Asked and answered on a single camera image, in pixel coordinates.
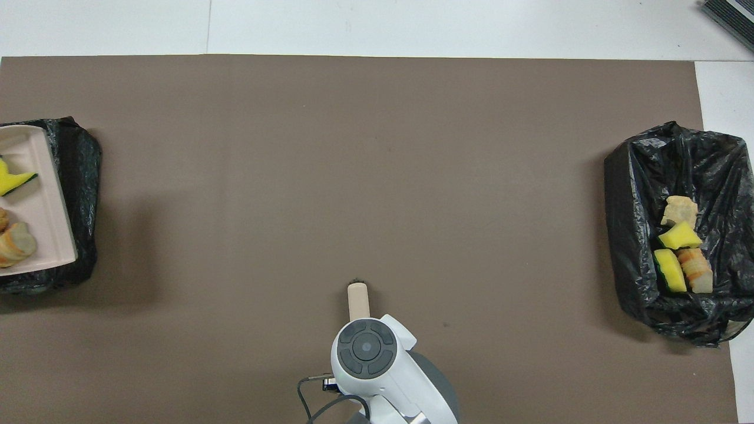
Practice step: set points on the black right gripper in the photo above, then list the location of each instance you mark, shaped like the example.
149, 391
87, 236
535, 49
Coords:
330, 384

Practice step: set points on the beige hand brush black bristles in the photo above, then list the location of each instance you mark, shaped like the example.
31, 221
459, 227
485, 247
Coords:
358, 300

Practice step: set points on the beige plastic dustpan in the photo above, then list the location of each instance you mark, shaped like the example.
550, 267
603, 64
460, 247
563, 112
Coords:
41, 224

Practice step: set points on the pale cracker piece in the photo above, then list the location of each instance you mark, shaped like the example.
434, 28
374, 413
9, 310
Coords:
17, 244
678, 211

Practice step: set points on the yellow sponge green backing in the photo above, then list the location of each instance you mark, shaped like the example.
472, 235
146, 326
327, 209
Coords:
673, 272

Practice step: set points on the brown bread nugget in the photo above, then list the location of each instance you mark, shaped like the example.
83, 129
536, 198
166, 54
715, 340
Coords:
3, 219

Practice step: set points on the notched yellow sponge piece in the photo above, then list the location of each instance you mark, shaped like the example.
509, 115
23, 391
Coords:
9, 184

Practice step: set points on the plain yellow sponge piece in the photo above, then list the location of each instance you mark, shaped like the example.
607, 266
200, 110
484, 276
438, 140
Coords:
682, 237

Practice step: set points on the striped croissant bread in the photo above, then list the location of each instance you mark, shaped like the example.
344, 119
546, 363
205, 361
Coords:
698, 271

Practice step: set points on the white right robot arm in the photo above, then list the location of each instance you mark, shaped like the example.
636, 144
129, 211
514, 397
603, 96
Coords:
377, 365

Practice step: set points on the black bag lined bin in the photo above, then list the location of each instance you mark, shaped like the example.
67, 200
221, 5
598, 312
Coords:
636, 194
82, 176

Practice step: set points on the brown table mat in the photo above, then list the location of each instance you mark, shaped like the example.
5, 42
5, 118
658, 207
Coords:
353, 176

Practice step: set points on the grey ribbed device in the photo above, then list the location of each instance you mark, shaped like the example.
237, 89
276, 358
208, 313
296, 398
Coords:
733, 15

